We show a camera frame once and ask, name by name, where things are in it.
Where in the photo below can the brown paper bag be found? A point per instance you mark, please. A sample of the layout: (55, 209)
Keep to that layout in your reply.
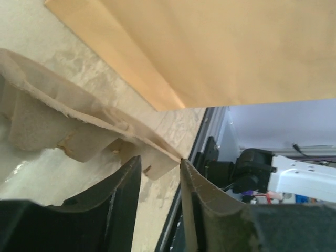
(187, 54)

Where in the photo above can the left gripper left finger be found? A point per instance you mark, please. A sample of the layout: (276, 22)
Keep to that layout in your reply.
(101, 218)

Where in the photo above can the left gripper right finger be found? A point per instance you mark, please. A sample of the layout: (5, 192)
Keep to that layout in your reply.
(214, 221)

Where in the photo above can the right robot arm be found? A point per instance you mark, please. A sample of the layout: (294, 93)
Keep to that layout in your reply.
(263, 171)

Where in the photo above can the brown cup carrier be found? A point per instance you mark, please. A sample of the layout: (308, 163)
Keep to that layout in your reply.
(48, 111)

